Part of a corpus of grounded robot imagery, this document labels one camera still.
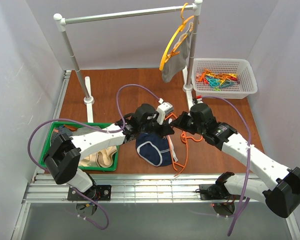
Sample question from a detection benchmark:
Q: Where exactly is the orange plastic hanger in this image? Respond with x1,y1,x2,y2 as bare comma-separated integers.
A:
164,112,203,177

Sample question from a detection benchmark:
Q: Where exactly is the navy blue underwear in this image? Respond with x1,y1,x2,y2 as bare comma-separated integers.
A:
135,133,178,167

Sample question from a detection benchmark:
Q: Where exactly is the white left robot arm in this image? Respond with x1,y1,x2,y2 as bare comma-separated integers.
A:
43,102,174,196

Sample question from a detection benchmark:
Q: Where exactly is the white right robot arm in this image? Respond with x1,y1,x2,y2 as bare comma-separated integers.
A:
170,102,300,218

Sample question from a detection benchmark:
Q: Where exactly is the beige underwear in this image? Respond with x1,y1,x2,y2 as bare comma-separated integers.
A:
79,146,118,168

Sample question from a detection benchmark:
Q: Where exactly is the grey hanging underwear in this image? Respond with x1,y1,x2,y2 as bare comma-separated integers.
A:
161,22,194,83

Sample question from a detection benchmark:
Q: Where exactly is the grey underwear in tray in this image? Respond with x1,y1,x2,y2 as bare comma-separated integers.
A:
71,126,103,137

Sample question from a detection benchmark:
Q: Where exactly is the striped blue underwear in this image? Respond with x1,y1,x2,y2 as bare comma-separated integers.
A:
50,125,73,143

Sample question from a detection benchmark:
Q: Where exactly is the yellow plastic hanger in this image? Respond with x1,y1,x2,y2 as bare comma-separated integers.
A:
159,2,194,71

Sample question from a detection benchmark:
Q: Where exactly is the white clothes rack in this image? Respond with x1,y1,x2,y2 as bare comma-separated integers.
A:
53,0,203,123

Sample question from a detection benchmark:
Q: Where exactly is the green plastic tray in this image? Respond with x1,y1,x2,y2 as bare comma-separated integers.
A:
39,121,125,172

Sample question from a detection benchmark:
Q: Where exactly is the teal clothespin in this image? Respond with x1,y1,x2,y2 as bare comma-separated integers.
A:
218,81,235,88

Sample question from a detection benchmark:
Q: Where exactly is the white plastic basket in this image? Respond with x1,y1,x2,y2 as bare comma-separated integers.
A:
192,58,258,99

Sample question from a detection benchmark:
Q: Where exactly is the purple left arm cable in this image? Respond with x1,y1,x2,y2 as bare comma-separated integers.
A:
27,84,165,231

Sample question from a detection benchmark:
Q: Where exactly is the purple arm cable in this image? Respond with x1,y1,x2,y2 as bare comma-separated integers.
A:
27,84,165,231
201,96,253,237

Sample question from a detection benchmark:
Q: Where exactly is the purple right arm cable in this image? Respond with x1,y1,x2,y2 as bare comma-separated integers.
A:
201,96,253,237

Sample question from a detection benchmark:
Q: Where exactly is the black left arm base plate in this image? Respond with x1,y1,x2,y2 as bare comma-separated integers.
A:
67,184,112,201

